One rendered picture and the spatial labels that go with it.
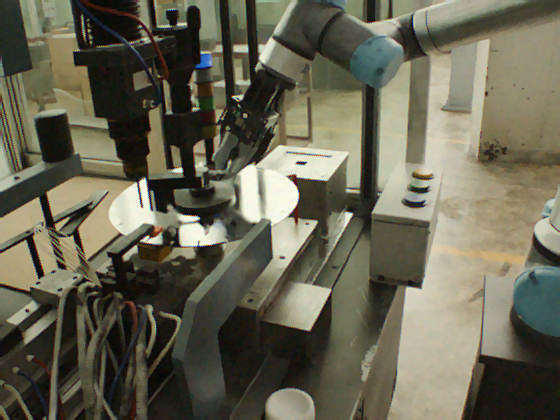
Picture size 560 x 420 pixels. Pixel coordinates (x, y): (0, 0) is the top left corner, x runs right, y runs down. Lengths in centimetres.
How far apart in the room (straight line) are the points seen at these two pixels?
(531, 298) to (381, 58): 38
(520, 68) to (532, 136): 52
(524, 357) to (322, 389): 34
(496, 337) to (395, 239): 25
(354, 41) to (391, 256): 42
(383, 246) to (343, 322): 17
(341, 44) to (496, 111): 314
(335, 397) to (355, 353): 10
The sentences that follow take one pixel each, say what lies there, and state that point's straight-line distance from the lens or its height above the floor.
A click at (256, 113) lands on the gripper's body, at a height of 111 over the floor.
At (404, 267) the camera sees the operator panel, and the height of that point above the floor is 79.
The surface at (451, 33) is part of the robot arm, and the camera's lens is 80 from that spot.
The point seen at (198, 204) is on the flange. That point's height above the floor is 96.
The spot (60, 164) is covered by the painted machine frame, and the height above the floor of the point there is 104.
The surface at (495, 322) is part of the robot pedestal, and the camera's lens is 93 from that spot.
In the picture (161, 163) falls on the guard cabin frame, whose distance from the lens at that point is 149.
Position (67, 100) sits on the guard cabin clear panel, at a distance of 168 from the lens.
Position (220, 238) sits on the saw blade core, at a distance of 74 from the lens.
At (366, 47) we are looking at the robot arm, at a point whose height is 121.
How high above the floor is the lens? 131
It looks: 26 degrees down
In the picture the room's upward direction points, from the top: 2 degrees counter-clockwise
